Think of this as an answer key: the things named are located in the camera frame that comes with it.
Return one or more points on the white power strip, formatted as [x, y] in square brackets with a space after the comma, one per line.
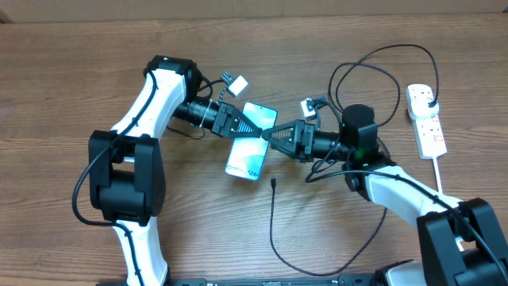
[428, 132]

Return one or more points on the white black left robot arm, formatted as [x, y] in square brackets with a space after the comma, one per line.
[123, 186]

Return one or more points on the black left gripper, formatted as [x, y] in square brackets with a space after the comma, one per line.
[225, 113]

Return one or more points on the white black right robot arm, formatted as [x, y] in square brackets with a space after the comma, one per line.
[461, 242]

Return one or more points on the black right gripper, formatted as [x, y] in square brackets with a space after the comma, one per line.
[302, 133]

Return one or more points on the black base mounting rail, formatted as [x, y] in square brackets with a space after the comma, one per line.
[345, 279]

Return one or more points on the white charger plug adapter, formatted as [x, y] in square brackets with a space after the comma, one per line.
[421, 109]

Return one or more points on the blue Galaxy smartphone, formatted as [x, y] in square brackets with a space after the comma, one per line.
[246, 157]

